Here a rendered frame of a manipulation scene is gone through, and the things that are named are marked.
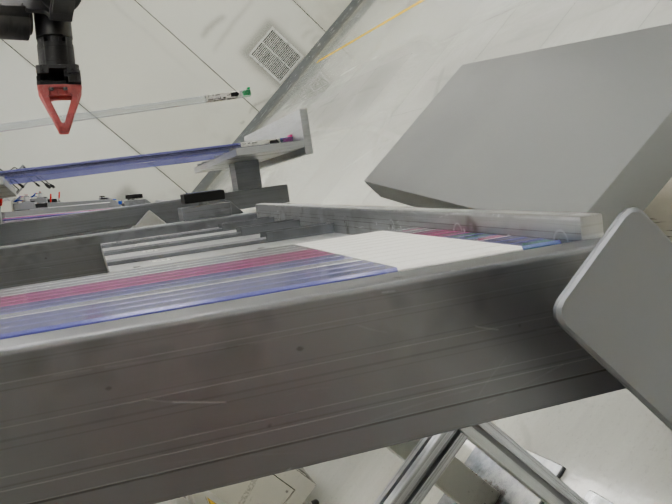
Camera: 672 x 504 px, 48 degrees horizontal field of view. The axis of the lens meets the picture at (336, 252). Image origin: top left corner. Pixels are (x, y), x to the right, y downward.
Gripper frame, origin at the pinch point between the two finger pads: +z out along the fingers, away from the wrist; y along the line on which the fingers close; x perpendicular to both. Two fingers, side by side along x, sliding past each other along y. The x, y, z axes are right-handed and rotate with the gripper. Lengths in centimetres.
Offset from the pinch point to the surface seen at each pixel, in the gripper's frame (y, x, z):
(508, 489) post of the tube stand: 9, 69, 71
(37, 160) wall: -694, -26, -111
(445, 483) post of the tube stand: 9, 57, 67
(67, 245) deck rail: 37.4, -1.0, 21.4
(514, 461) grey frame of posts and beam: 31, 58, 59
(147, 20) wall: -675, 95, -249
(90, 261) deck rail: 37.2, 1.4, 23.5
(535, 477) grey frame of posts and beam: 31, 62, 62
